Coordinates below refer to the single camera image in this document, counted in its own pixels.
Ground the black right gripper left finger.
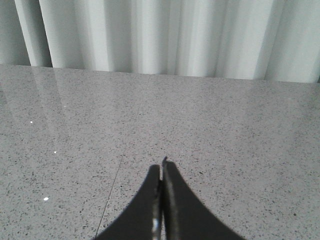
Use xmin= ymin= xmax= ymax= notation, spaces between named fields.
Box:
xmin=96 ymin=165 xmax=163 ymax=240

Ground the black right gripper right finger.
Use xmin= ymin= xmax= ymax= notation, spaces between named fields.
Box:
xmin=162 ymin=157 xmax=243 ymax=240

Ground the pale green curtain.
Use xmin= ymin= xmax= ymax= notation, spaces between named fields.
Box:
xmin=0 ymin=0 xmax=320 ymax=83

